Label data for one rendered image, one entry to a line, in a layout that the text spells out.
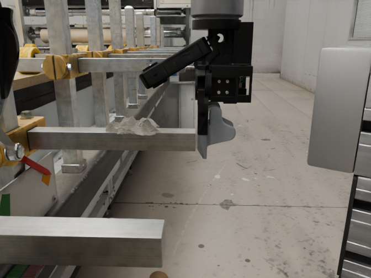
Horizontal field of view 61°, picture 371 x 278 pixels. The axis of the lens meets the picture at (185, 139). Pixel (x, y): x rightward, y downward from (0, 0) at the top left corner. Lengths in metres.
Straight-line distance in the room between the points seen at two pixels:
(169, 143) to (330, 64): 0.31
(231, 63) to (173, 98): 2.70
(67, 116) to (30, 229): 0.47
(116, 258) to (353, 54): 0.24
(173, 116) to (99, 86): 2.26
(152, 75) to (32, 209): 0.30
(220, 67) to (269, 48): 9.04
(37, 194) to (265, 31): 9.06
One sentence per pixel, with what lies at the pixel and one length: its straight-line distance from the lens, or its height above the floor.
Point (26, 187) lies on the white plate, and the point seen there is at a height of 0.78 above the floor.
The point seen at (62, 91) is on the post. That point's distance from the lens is 0.75.
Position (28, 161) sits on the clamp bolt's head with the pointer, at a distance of 0.56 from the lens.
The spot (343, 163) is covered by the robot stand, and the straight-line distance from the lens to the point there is 0.26.
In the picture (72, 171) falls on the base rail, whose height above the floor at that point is 0.71.
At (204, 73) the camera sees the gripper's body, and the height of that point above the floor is 0.96.
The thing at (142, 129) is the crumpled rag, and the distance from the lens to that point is 0.49.
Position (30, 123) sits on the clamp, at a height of 0.87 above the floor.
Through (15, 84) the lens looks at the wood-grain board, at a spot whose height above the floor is 0.89.
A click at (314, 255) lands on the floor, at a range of 1.77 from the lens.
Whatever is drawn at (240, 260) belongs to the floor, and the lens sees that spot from 1.64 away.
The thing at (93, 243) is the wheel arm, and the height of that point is 0.84.
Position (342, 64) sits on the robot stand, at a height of 0.98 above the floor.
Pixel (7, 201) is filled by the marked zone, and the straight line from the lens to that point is 0.53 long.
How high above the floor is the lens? 1.00
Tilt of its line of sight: 17 degrees down
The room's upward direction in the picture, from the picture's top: straight up
